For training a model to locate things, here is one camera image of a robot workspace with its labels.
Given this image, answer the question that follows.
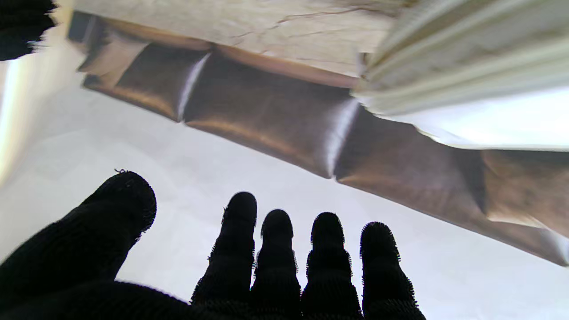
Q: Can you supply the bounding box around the brown leather cushion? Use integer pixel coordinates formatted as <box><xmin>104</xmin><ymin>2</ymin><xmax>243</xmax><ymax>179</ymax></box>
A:
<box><xmin>482</xmin><ymin>150</ymin><xmax>569</xmax><ymax>229</ymax></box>
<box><xmin>78</xmin><ymin>38</ymin><xmax>149</xmax><ymax>87</ymax></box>

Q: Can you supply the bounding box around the brown leather sofa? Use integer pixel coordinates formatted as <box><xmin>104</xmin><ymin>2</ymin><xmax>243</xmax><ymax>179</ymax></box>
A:
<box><xmin>68</xmin><ymin>11</ymin><xmax>569</xmax><ymax>267</ymax></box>

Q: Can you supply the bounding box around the cream fabric cosmetics bag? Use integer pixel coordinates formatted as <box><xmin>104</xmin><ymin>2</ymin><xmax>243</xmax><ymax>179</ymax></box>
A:
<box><xmin>351</xmin><ymin>0</ymin><xmax>569</xmax><ymax>152</ymax></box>

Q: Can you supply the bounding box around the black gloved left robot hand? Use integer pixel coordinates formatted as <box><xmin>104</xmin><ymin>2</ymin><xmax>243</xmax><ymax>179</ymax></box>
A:
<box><xmin>0</xmin><ymin>170</ymin><xmax>427</xmax><ymax>320</ymax></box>

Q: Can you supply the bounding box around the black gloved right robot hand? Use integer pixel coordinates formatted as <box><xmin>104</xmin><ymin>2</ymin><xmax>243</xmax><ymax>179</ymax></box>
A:
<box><xmin>0</xmin><ymin>0</ymin><xmax>58</xmax><ymax>61</ymax></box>

